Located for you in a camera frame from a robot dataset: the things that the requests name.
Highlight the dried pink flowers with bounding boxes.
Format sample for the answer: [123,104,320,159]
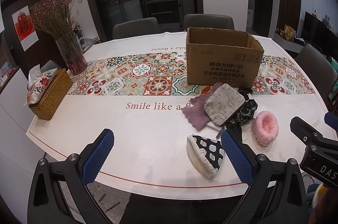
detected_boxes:
[29,0,76,40]

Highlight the grey chair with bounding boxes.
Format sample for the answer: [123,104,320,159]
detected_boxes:
[183,14,235,30]
[112,18,159,39]
[295,44,337,99]

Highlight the red fu wall calendar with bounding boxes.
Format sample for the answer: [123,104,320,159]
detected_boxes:
[12,5,39,51]

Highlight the beige floral fabric pouch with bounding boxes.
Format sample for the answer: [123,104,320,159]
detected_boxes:
[204,83,246,126]

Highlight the purple microfiber cloth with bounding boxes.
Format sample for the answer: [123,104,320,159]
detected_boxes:
[182,82,223,131]

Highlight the woven tissue box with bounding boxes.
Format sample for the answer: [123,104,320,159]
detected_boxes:
[23,68,73,121]

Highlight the white lens cloth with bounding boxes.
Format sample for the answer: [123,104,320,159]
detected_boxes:
[206,121,224,132]

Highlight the brown cardboard box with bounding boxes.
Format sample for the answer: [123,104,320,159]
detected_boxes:
[186,27,264,88]

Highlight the grey chair right side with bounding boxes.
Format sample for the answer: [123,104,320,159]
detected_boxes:
[295,44,337,99]

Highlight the patterned tablecloth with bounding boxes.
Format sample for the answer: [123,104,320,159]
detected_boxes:
[26,33,337,200]

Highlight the person right hand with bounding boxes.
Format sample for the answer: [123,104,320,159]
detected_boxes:
[308,184,337,224]

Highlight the low tv cabinet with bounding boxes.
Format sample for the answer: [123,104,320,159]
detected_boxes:
[273,33,304,54]

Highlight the glass vase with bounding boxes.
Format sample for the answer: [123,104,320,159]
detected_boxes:
[56,31,88,76]

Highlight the grey chair back centre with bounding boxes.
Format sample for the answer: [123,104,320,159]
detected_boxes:
[183,14,235,30]

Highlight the grey chair back left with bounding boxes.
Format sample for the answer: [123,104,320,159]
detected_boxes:
[112,18,159,39]

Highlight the black patterned silk scarf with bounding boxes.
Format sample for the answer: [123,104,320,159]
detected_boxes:
[224,88,258,130]

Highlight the black white patterned pouch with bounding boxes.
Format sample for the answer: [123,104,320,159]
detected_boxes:
[186,134,225,180]

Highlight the pink fluffy headband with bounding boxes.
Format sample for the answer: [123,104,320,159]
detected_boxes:
[252,111,279,147]

